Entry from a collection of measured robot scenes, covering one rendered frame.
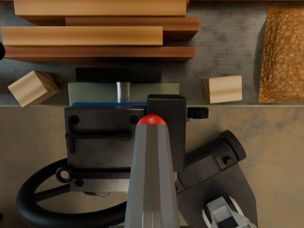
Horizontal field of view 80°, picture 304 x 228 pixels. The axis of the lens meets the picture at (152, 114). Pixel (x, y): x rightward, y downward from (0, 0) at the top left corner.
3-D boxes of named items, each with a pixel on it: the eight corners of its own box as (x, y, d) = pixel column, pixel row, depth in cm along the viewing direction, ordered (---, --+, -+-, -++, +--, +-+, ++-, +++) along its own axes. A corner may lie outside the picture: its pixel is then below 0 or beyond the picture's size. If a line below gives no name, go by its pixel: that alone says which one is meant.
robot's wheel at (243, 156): (224, 123, 116) (230, 142, 128) (216, 127, 117) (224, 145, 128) (244, 144, 100) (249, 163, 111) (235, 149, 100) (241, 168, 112)
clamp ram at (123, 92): (101, 120, 29) (78, 137, 20) (98, 71, 28) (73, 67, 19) (158, 120, 29) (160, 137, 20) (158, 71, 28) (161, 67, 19)
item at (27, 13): (42, 28, 27) (14, 15, 22) (40, 16, 27) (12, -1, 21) (178, 28, 27) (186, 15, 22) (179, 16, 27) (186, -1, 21)
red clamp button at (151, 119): (136, 143, 18) (135, 147, 17) (136, 113, 18) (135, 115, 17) (167, 143, 18) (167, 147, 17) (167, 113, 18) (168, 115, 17)
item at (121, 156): (81, 176, 25) (61, 202, 19) (75, 94, 23) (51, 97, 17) (178, 176, 25) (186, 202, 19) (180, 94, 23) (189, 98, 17)
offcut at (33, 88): (48, 71, 28) (33, 69, 25) (60, 90, 29) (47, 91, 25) (25, 86, 28) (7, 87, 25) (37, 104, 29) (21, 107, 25)
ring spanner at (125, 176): (57, 182, 20) (55, 184, 20) (55, 165, 20) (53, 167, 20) (147, 182, 20) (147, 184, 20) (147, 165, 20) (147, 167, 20)
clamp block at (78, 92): (92, 156, 34) (71, 182, 25) (88, 81, 31) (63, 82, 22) (173, 156, 34) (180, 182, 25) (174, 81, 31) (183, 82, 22)
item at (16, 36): (40, 54, 28) (2, 45, 21) (39, 40, 27) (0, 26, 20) (159, 54, 28) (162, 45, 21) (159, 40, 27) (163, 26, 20)
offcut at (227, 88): (202, 100, 29) (210, 103, 25) (201, 78, 28) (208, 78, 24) (230, 97, 29) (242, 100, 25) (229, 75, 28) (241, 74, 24)
